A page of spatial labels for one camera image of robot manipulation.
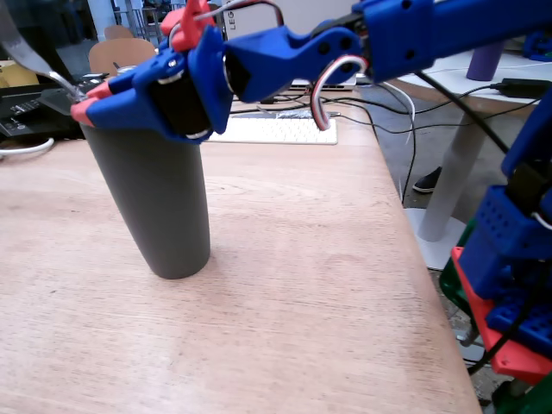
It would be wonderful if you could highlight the blue gripper body black motor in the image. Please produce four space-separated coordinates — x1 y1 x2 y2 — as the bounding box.
147 24 235 136

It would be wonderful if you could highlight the silver laptop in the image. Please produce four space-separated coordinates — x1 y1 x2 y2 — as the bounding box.
258 76 360 91

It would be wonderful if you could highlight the tall gray cup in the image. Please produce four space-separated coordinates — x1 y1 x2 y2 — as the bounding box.
79 120 212 280

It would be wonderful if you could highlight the black shoe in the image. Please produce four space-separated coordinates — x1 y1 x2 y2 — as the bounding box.
411 166 443 194

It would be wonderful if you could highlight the white red camera cable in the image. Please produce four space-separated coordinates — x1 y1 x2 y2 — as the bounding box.
192 0 286 28

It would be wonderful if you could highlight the black power cable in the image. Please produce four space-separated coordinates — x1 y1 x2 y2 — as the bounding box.
228 84 504 118

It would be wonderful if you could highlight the red white black servo cable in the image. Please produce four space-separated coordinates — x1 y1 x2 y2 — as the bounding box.
309 54 373 132

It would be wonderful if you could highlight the large wooden chair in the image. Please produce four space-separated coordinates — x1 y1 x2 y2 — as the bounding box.
88 37 157 79

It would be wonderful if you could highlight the thin white cable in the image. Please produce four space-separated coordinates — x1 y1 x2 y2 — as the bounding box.
381 80 417 147

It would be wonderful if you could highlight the red robot base plate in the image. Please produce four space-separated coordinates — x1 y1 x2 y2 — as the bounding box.
450 247 552 386

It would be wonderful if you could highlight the green table clamp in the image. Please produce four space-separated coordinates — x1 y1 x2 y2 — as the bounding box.
438 217 552 414

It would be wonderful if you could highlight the white round table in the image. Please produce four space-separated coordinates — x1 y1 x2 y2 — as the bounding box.
394 49 552 272

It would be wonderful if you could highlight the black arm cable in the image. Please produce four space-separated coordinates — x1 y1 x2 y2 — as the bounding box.
413 70 512 155

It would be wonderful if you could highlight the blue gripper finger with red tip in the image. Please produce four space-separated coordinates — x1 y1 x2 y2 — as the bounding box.
70 90 216 143
87 63 153 101

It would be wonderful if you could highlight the white box with lettering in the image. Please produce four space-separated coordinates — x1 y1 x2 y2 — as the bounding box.
222 0 361 35

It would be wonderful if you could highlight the thin black cable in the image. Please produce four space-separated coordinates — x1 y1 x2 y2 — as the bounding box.
364 97 543 204

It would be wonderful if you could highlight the red camera mount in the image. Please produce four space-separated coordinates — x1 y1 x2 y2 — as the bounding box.
160 0 213 52

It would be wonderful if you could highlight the blue robot part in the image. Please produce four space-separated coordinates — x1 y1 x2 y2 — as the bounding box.
523 30 552 62

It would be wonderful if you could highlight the cardboard box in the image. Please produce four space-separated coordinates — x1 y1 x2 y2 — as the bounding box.
0 59 41 91

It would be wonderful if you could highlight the black power adapter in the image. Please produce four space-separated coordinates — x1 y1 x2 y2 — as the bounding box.
490 77 552 100

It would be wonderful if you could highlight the black office device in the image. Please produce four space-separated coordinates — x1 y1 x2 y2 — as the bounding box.
0 81 87 141

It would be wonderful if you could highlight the crumpled aluminium foil piece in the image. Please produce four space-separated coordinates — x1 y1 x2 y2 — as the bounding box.
270 109 316 121

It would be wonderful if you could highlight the white keyboard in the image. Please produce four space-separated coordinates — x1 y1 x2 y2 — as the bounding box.
205 116 339 146

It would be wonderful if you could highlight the small wooden chair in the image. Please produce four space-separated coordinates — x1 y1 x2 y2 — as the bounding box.
103 24 135 41

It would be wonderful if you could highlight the metal fork with foil handle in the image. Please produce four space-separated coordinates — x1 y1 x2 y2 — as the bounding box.
0 2 91 104

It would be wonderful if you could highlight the thick white cable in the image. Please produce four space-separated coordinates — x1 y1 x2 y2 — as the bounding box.
0 136 56 158

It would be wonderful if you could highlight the purple cup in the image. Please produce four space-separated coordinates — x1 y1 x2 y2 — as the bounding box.
466 41 506 82

